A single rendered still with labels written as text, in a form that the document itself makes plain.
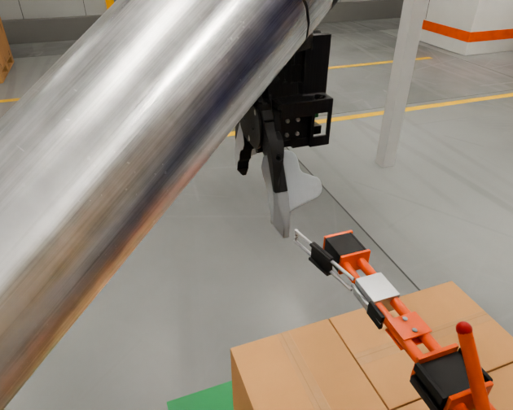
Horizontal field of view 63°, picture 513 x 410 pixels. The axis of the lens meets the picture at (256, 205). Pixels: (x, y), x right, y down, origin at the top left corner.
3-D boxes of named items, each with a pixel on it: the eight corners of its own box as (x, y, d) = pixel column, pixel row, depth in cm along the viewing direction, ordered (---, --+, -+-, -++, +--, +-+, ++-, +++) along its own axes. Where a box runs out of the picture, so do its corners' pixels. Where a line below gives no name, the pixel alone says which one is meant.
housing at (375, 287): (397, 309, 86) (401, 293, 83) (369, 318, 84) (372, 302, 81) (379, 286, 91) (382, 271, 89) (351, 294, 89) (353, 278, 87)
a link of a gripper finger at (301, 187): (335, 228, 44) (318, 142, 44) (283, 240, 42) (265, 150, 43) (323, 228, 47) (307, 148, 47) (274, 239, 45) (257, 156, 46)
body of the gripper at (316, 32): (329, 150, 46) (341, 35, 39) (255, 163, 44) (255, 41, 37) (300, 125, 52) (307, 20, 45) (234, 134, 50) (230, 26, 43)
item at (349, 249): (367, 267, 96) (370, 250, 93) (339, 275, 94) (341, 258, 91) (348, 246, 102) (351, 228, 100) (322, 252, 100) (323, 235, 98)
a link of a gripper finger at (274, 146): (293, 189, 42) (276, 102, 42) (278, 192, 41) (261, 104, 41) (278, 194, 46) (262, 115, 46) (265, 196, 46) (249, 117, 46)
